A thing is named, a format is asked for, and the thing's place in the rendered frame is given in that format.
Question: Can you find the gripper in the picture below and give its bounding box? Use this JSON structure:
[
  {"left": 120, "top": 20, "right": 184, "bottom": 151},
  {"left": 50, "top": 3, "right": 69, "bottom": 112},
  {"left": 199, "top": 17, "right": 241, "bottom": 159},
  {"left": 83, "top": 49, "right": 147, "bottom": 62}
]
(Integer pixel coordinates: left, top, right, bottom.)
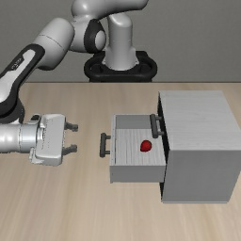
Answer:
[{"left": 28, "top": 113, "right": 79, "bottom": 168}]

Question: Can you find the grey open drawer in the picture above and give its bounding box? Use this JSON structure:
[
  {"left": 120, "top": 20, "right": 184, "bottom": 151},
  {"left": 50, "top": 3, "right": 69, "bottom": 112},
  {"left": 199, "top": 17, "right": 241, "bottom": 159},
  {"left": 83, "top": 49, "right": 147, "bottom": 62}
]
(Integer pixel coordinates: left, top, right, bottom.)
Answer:
[{"left": 99, "top": 113, "right": 167, "bottom": 185}]

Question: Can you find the grey cabinet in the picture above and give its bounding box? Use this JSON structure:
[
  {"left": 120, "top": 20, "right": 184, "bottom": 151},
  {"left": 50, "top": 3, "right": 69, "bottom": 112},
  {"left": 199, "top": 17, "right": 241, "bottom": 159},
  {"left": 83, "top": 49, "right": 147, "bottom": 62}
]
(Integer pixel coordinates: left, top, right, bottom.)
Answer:
[{"left": 149, "top": 90, "right": 241, "bottom": 204}]

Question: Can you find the small red fruit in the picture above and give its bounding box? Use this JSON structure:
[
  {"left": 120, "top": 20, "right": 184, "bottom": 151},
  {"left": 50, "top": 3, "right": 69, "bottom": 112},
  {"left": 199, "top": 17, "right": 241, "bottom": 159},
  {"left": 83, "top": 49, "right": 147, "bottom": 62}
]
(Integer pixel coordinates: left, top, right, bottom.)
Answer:
[{"left": 139, "top": 139, "right": 153, "bottom": 153}]

